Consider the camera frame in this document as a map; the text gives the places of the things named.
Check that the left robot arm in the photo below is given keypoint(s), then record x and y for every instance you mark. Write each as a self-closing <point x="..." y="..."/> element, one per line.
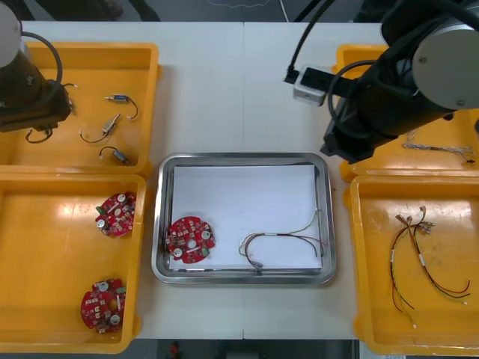
<point x="15" y="75"/>

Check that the round red circuit board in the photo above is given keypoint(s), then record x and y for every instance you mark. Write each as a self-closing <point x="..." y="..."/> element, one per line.
<point x="101" y="306"/>
<point x="187" y="233"/>
<point x="116" y="217"/>

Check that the white label metal solenoid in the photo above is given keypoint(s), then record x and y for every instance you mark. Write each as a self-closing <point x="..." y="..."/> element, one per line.
<point x="110" y="125"/>

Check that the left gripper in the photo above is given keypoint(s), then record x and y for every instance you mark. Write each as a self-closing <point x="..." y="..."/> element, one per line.
<point x="41" y="106"/>

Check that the yellow-orange plastic bin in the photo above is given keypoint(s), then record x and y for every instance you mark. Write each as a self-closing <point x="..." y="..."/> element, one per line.
<point x="441" y="161"/>
<point x="45" y="261"/>
<point x="374" y="299"/>
<point x="93" y="67"/>

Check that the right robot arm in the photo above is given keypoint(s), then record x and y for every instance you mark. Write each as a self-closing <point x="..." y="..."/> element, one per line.
<point x="408" y="93"/>

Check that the steel tray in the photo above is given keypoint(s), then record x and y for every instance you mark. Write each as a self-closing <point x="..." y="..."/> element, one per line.
<point x="159" y="224"/>

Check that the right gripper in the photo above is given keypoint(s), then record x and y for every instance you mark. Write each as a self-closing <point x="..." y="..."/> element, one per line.
<point x="350" y="144"/>

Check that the white paper sheet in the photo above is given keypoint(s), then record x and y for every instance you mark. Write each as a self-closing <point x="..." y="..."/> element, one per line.
<point x="243" y="202"/>

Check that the blue label metal solenoid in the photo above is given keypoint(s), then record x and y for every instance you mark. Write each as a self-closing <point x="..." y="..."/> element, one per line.
<point x="121" y="156"/>
<point x="119" y="98"/>

